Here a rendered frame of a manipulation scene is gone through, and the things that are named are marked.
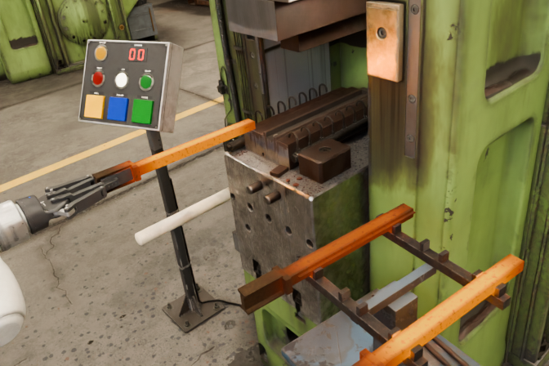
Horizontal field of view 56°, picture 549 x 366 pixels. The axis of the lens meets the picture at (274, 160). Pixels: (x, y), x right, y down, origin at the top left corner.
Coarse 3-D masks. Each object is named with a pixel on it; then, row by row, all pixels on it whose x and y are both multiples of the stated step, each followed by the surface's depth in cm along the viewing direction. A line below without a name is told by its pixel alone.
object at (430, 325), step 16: (512, 256) 94; (496, 272) 91; (512, 272) 91; (464, 288) 88; (480, 288) 87; (448, 304) 85; (464, 304) 85; (432, 320) 82; (448, 320) 83; (400, 336) 80; (416, 336) 80; (432, 336) 82; (368, 352) 77; (384, 352) 78; (400, 352) 78
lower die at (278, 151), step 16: (320, 96) 166; (336, 96) 162; (288, 112) 158; (304, 112) 154; (352, 112) 150; (256, 128) 147; (272, 128) 144; (304, 128) 144; (336, 128) 146; (256, 144) 148; (272, 144) 141; (288, 144) 136; (304, 144) 140; (272, 160) 144; (288, 160) 138
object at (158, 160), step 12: (216, 132) 129; (228, 132) 129; (240, 132) 132; (192, 144) 124; (204, 144) 125; (216, 144) 128; (156, 156) 120; (168, 156) 120; (180, 156) 122; (108, 168) 113; (120, 168) 113; (132, 168) 114; (144, 168) 116; (156, 168) 119; (96, 180) 111; (132, 180) 116; (108, 192) 113
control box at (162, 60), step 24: (96, 48) 171; (120, 48) 167; (144, 48) 163; (168, 48) 160; (120, 72) 167; (144, 72) 163; (168, 72) 161; (120, 96) 167; (144, 96) 163; (168, 96) 162; (96, 120) 170; (168, 120) 164
